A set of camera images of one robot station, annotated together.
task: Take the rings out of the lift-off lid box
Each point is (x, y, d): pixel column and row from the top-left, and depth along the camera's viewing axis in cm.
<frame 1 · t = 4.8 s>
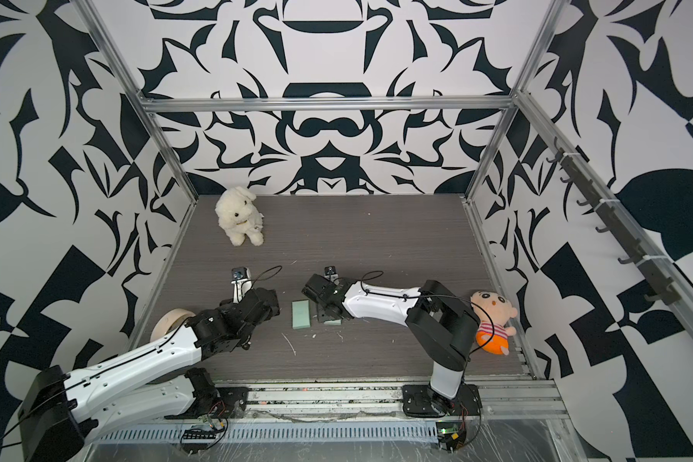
left hand: (259, 291, 81), fingers open
right hand: (327, 306, 89), fingers open
white plush bunny: (238, 218, 95), point 17 cm above the table
mint green box left: (300, 314, 89), point 3 cm above the table

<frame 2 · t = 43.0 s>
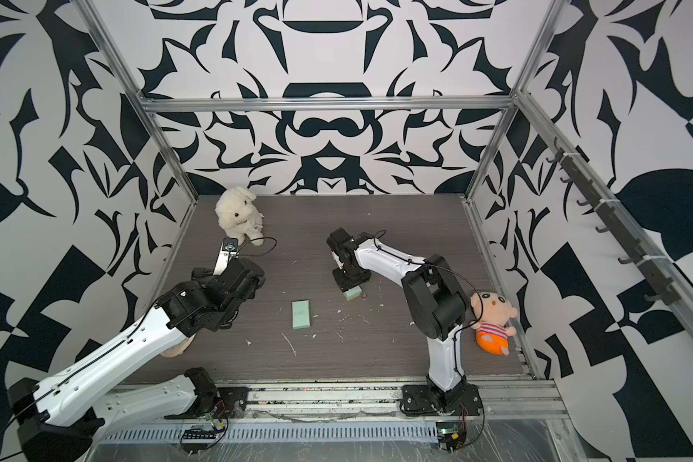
left hand: (224, 268, 73), fingers open
right hand: (346, 279, 93), fingers open
mint green box lid: (352, 293, 89), point 7 cm above the table
the other named things where they were.

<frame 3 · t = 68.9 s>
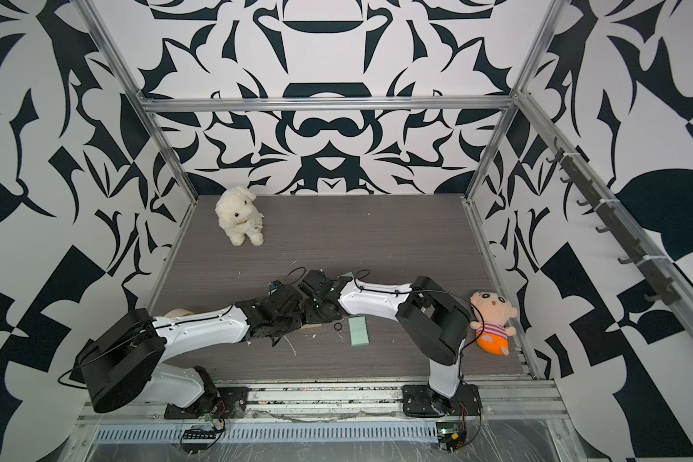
left hand: (302, 314, 88), fingers closed
right hand: (308, 313, 87), fingers closed
dark thin ring: (340, 327, 89), on the table
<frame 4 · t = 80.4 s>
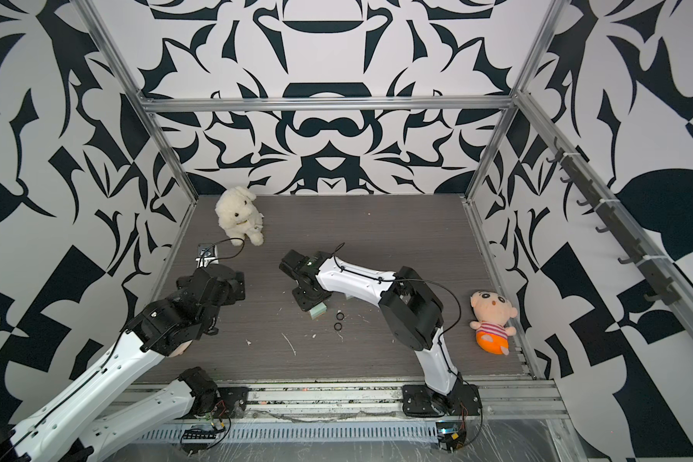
left hand: (215, 271, 73), fingers open
right hand: (307, 296, 88), fingers open
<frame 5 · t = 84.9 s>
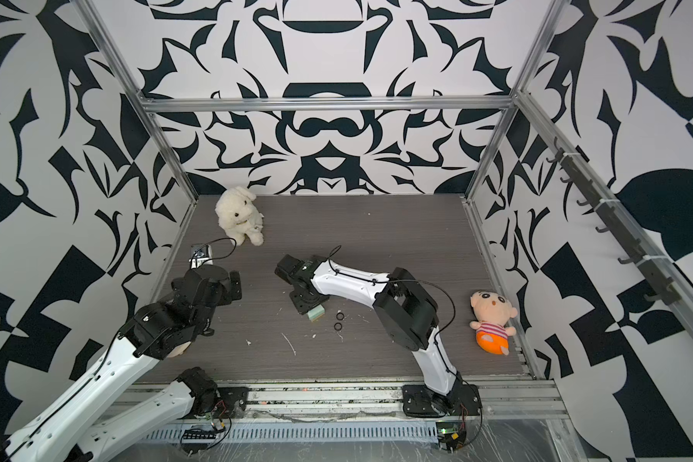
left hand: (211, 271, 72), fingers open
right hand: (305, 299, 88), fingers open
